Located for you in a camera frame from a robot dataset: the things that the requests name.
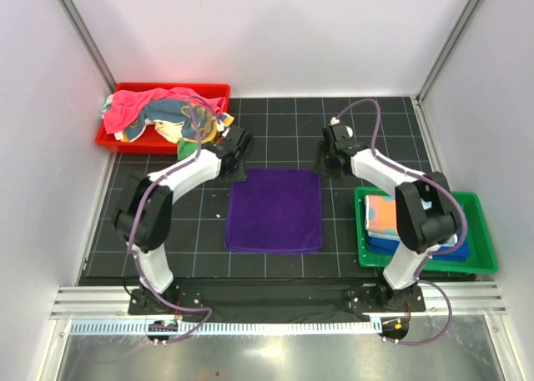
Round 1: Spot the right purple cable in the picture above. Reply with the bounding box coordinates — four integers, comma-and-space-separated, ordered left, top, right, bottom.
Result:
331, 98, 468, 345

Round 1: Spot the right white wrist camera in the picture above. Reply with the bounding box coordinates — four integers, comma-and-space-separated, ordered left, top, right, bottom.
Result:
329, 117, 354, 140

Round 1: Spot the yellow patterned towel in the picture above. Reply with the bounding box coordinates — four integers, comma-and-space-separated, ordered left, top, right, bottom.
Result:
114, 98, 234, 144

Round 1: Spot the aluminium front rail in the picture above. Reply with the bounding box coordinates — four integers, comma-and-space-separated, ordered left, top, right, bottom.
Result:
49, 281, 507, 319

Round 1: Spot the aluminium frame post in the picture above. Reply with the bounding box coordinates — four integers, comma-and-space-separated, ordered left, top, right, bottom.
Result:
58, 0, 117, 91
416, 0, 484, 106

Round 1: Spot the green plastic bin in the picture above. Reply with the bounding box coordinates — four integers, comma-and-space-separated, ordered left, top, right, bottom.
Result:
354, 187, 498, 274

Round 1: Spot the red plastic bin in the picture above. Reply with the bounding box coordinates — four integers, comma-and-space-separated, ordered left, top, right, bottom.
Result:
94, 83, 230, 155

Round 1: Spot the right aluminium frame post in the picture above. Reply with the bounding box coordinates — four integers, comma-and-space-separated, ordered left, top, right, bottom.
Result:
416, 0, 484, 106

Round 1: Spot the left aluminium frame post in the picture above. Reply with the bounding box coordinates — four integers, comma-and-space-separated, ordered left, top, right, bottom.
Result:
58, 0, 117, 91

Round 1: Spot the green towel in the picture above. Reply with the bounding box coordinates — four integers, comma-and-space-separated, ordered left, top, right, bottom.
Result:
177, 140, 199, 162

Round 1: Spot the pastel patterned towel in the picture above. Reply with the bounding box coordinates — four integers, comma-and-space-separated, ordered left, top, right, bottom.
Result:
363, 193, 460, 248

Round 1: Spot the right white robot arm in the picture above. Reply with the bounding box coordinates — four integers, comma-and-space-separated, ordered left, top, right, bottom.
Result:
315, 118, 467, 311

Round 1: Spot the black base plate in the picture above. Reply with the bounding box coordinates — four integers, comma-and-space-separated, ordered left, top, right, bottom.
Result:
127, 278, 426, 324

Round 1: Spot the blue towel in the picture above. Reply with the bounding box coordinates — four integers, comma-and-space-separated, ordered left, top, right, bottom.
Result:
363, 203, 472, 263

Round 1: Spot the black grid mat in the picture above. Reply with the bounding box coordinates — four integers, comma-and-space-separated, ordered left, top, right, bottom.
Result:
79, 97, 431, 285

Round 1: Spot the perforated cable duct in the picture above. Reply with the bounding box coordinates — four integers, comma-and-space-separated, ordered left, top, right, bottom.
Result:
69, 318, 382, 338

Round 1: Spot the purple towel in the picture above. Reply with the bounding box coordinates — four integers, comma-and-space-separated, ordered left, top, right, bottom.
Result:
224, 168, 324, 254

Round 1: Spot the pink towel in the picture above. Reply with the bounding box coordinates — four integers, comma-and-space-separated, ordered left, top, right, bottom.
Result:
102, 87, 225, 135

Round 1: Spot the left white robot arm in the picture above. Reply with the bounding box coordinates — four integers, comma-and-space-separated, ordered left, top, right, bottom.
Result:
113, 126, 254, 314

